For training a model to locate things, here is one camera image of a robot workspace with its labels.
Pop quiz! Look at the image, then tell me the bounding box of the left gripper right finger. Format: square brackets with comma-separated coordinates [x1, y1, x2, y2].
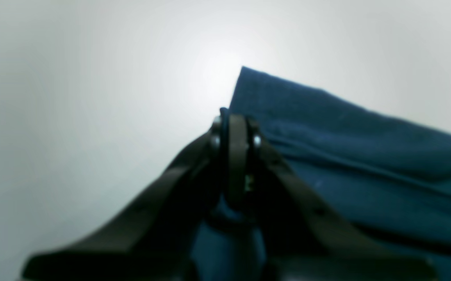
[227, 114, 437, 281]

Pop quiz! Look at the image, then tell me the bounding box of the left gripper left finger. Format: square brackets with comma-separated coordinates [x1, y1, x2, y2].
[22, 107, 230, 281]

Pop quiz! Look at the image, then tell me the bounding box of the dark blue T-shirt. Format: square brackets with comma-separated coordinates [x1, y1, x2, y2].
[188, 66, 451, 281]

